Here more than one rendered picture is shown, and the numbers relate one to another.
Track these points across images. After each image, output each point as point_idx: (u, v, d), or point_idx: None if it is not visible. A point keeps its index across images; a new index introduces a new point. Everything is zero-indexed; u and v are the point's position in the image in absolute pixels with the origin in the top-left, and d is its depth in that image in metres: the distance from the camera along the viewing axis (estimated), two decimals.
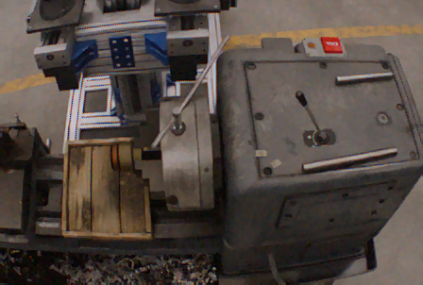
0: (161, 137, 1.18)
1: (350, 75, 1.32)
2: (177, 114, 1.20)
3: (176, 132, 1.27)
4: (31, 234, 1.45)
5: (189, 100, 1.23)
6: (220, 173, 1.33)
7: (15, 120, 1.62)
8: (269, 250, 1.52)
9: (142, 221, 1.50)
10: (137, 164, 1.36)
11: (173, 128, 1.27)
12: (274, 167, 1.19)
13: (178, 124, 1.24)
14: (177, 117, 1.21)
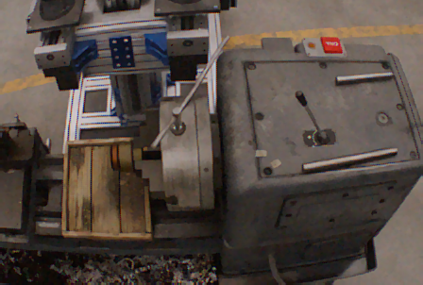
0: (161, 137, 1.18)
1: (350, 75, 1.32)
2: (177, 114, 1.20)
3: (176, 132, 1.27)
4: (31, 234, 1.45)
5: (189, 100, 1.23)
6: (220, 173, 1.33)
7: (15, 120, 1.62)
8: (269, 250, 1.52)
9: (142, 221, 1.50)
10: (137, 164, 1.36)
11: (173, 128, 1.27)
12: (274, 167, 1.19)
13: (178, 124, 1.24)
14: (177, 117, 1.21)
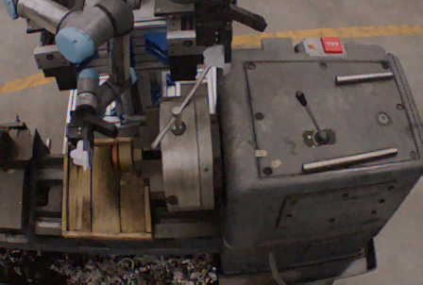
0: (161, 137, 1.18)
1: (350, 75, 1.32)
2: (177, 114, 1.20)
3: (176, 132, 1.27)
4: (31, 234, 1.45)
5: (189, 100, 1.23)
6: (220, 173, 1.33)
7: (15, 120, 1.62)
8: (269, 250, 1.52)
9: (142, 221, 1.50)
10: (137, 164, 1.36)
11: (173, 128, 1.27)
12: (274, 167, 1.19)
13: (178, 124, 1.24)
14: (177, 117, 1.21)
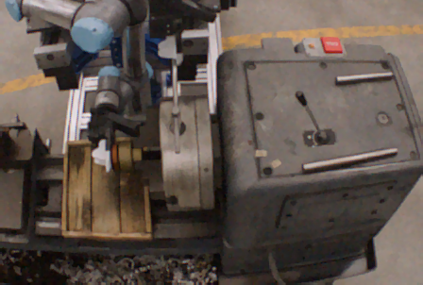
0: (178, 140, 1.18)
1: (350, 75, 1.32)
2: (178, 112, 1.20)
3: (179, 132, 1.27)
4: (31, 234, 1.45)
5: (177, 96, 1.24)
6: (220, 173, 1.33)
7: (15, 120, 1.62)
8: (269, 250, 1.52)
9: (142, 221, 1.50)
10: (137, 164, 1.36)
11: None
12: (274, 167, 1.19)
13: (180, 122, 1.24)
14: (179, 115, 1.21)
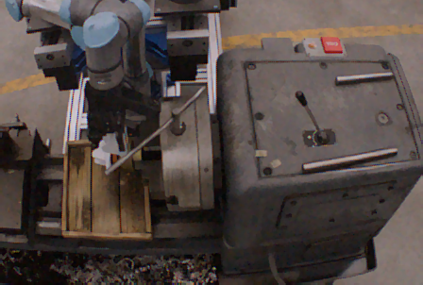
0: (194, 93, 1.24)
1: (350, 75, 1.32)
2: (176, 107, 1.20)
3: (180, 123, 1.28)
4: (31, 234, 1.45)
5: (160, 125, 1.20)
6: (220, 173, 1.33)
7: (15, 120, 1.62)
8: (269, 250, 1.52)
9: (142, 221, 1.50)
10: (137, 164, 1.36)
11: (182, 126, 1.28)
12: (274, 167, 1.19)
13: None
14: (176, 109, 1.22)
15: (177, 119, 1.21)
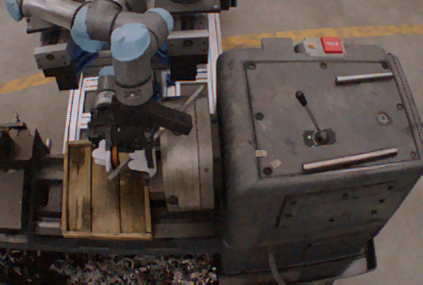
0: (193, 92, 1.24)
1: (350, 75, 1.32)
2: (175, 107, 1.20)
3: None
4: (31, 234, 1.45)
5: (161, 126, 1.20)
6: (220, 173, 1.33)
7: (15, 120, 1.62)
8: (269, 250, 1.52)
9: (142, 221, 1.50)
10: None
11: None
12: (274, 167, 1.19)
13: None
14: (175, 109, 1.22)
15: None
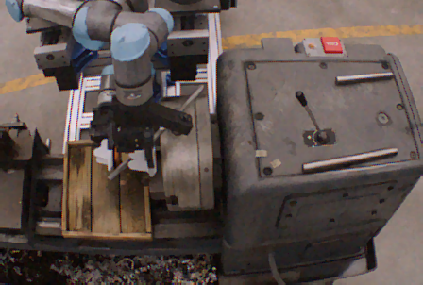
0: (193, 92, 1.24)
1: (350, 75, 1.32)
2: (175, 107, 1.20)
3: None
4: (31, 234, 1.45)
5: (161, 126, 1.20)
6: (220, 173, 1.33)
7: (15, 120, 1.62)
8: (269, 250, 1.52)
9: (142, 221, 1.50)
10: None
11: None
12: (274, 167, 1.19)
13: None
14: (175, 109, 1.22)
15: None
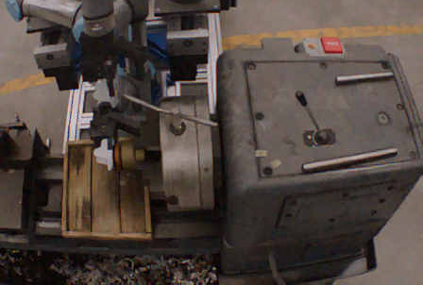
0: (205, 119, 1.21)
1: (350, 75, 1.32)
2: (179, 108, 1.20)
3: (183, 127, 1.27)
4: (31, 234, 1.45)
5: (159, 107, 1.22)
6: (220, 173, 1.33)
7: (15, 120, 1.62)
8: (269, 250, 1.52)
9: (142, 221, 1.50)
10: (137, 164, 1.36)
11: (179, 131, 1.27)
12: (274, 167, 1.19)
13: None
14: (179, 110, 1.22)
15: (172, 117, 1.22)
